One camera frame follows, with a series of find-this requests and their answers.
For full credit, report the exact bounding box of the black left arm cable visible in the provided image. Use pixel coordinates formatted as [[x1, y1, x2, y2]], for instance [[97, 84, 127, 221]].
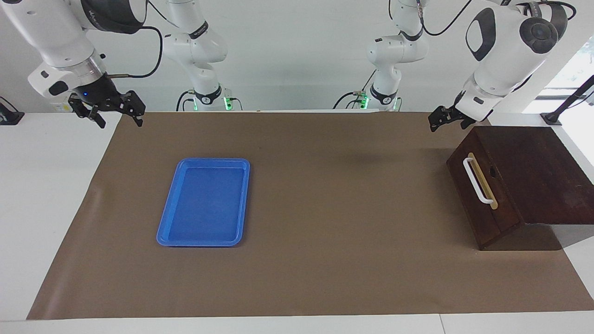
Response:
[[417, 0, 475, 37]]

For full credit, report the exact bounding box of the black base cable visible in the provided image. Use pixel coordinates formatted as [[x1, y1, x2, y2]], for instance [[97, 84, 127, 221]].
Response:
[[176, 90, 195, 112], [333, 70, 377, 110]]

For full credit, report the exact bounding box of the blue plastic tray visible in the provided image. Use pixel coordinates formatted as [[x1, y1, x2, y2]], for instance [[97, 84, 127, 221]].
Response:
[[156, 158, 251, 247]]

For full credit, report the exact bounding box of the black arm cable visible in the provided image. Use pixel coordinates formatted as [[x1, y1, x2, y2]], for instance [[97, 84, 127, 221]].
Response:
[[417, 0, 475, 37], [104, 0, 164, 79]]

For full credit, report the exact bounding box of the black camera stand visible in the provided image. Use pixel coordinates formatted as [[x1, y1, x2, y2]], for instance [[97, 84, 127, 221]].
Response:
[[541, 74, 594, 126]]

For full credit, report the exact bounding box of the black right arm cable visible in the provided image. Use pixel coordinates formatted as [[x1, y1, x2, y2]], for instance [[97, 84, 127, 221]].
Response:
[[104, 0, 164, 79]]

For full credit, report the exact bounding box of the black table mount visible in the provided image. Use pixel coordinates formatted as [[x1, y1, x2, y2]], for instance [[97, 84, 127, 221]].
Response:
[[0, 96, 25, 126]]

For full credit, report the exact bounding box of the dark wooden drawer cabinet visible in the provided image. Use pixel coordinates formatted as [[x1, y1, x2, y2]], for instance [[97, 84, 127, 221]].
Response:
[[446, 125, 594, 251]]

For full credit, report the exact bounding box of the wooden drawer with white handle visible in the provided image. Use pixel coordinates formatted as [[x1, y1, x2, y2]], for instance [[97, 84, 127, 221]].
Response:
[[447, 130, 525, 243]]

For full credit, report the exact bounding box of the brown paper table mat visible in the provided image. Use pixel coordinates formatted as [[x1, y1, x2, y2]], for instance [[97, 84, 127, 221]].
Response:
[[26, 111, 594, 321]]

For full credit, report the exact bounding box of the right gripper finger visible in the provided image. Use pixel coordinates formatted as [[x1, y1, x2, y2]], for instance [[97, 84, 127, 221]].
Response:
[[68, 93, 107, 129], [116, 90, 147, 128]]

